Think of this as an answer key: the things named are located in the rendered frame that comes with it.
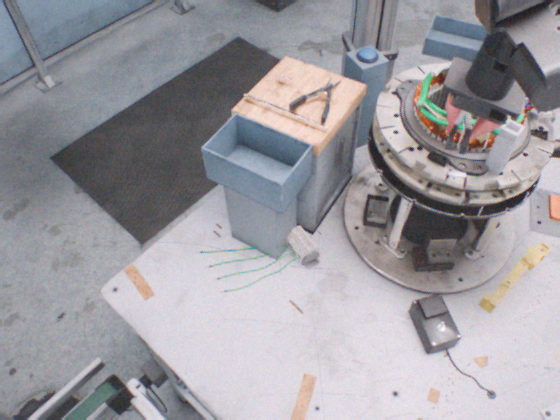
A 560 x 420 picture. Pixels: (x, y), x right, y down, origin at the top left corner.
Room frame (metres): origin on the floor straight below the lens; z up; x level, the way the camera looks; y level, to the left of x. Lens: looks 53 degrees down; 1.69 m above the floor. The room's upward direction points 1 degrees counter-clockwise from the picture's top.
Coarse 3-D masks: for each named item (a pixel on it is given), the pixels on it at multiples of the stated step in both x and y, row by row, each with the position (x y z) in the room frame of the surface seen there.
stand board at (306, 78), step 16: (288, 64) 0.84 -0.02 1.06; (304, 64) 0.84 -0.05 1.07; (272, 80) 0.79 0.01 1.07; (304, 80) 0.79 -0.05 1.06; (320, 80) 0.79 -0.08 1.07; (336, 80) 0.79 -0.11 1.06; (352, 80) 0.79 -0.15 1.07; (256, 96) 0.74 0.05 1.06; (272, 96) 0.74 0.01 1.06; (288, 96) 0.74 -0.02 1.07; (336, 96) 0.74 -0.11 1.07; (352, 96) 0.74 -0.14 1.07; (240, 112) 0.70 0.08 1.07; (256, 112) 0.70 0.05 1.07; (272, 112) 0.70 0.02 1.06; (304, 112) 0.69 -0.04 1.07; (320, 112) 0.69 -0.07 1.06; (336, 112) 0.69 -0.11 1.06; (288, 128) 0.65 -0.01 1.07; (304, 128) 0.65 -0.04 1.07; (336, 128) 0.66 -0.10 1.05; (320, 144) 0.61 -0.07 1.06
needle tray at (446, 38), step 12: (432, 24) 0.99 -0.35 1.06; (444, 24) 1.02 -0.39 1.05; (456, 24) 1.01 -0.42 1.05; (468, 24) 1.00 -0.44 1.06; (432, 36) 1.00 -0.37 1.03; (444, 36) 1.00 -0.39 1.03; (456, 36) 1.00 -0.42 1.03; (468, 36) 0.99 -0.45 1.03; (480, 36) 0.98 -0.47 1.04; (432, 48) 0.93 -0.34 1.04; (444, 48) 0.92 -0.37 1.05; (456, 48) 0.90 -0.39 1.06; (468, 48) 0.90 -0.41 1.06; (468, 60) 0.89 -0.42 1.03
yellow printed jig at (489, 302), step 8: (536, 248) 0.54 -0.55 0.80; (544, 248) 0.54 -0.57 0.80; (528, 256) 0.52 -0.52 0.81; (536, 256) 0.52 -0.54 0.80; (544, 256) 0.52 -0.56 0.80; (520, 264) 0.51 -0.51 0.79; (528, 264) 0.51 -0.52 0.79; (512, 272) 0.49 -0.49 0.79; (520, 272) 0.49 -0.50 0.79; (504, 280) 0.47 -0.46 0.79; (512, 280) 0.47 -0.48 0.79; (496, 288) 0.45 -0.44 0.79; (504, 288) 0.45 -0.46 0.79; (488, 296) 0.43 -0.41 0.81; (496, 296) 0.44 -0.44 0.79; (504, 296) 0.43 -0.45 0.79; (480, 304) 0.42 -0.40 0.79; (488, 304) 0.42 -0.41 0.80; (496, 304) 0.41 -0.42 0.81; (488, 312) 0.41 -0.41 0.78
